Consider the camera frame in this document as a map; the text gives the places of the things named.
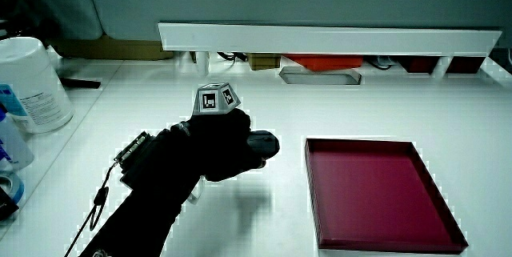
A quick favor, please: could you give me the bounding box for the person's right hand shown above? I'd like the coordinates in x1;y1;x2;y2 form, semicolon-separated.
172;82;266;183

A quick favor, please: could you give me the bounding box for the black computer mouse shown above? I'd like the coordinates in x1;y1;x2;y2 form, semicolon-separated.
246;130;281;161

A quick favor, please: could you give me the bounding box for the person's right forearm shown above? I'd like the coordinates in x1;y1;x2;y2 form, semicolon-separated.
78;125;206;257

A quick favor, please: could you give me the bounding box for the white desk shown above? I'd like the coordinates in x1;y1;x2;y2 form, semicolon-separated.
0;47;512;257

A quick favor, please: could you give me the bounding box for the white desk shelf riser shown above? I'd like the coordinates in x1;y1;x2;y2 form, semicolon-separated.
158;22;503;78

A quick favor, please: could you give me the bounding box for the olive box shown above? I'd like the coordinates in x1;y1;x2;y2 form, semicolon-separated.
246;53;282;71

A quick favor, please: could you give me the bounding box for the orange box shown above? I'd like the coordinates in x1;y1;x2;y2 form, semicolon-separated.
282;54;365;72

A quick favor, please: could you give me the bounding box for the red shallow tray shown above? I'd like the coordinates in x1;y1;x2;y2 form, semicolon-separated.
304;137;470;255

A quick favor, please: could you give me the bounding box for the white wipes canister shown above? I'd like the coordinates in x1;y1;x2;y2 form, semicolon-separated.
0;36;75;135

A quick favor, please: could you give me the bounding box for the white bottle with blue label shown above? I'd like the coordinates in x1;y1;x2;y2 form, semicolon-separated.
0;104;35;172

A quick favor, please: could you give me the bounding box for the blue tape roll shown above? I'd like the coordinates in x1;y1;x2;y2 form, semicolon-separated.
0;171;26;206

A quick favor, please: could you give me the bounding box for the dark red box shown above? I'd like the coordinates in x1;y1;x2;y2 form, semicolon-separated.
394;55;440;75
445;55;486;75

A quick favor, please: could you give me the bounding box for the black flat object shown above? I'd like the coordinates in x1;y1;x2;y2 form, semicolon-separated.
0;187;20;222

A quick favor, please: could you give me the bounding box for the black glove cable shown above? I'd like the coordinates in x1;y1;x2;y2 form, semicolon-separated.
62;159;121;257

